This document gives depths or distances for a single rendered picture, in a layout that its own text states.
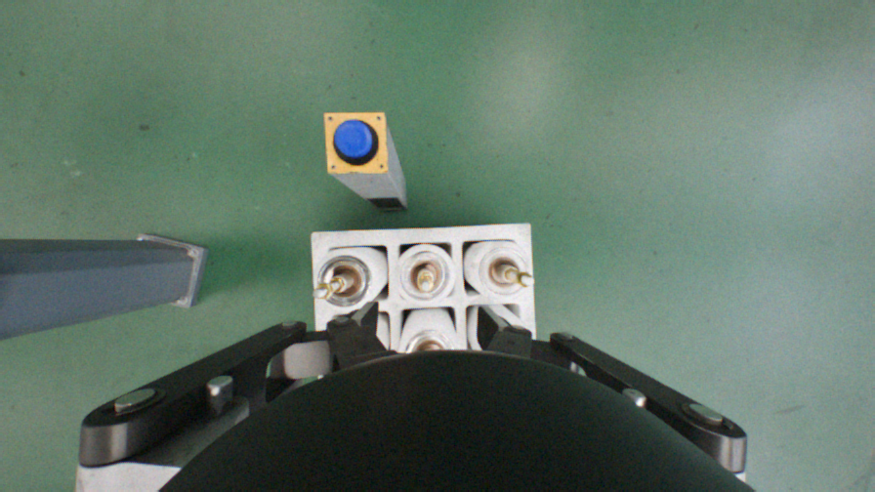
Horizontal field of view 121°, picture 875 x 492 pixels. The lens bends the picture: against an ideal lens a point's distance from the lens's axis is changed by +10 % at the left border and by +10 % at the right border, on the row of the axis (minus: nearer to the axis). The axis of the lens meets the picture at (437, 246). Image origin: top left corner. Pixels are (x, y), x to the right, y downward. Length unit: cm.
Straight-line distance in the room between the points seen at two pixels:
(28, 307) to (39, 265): 6
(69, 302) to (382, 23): 79
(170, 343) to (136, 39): 71
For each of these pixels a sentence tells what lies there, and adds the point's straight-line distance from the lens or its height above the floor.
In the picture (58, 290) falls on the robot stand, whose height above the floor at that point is 22.
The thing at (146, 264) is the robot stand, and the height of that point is 12.
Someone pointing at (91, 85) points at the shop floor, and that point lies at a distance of 104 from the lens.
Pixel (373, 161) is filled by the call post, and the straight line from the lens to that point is 31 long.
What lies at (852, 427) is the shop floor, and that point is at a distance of 141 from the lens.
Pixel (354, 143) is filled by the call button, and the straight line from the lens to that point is 31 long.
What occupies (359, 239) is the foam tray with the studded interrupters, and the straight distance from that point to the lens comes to 44.
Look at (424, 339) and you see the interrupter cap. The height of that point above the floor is 25.
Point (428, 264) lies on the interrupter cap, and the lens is 36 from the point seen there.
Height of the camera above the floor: 61
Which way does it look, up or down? 87 degrees down
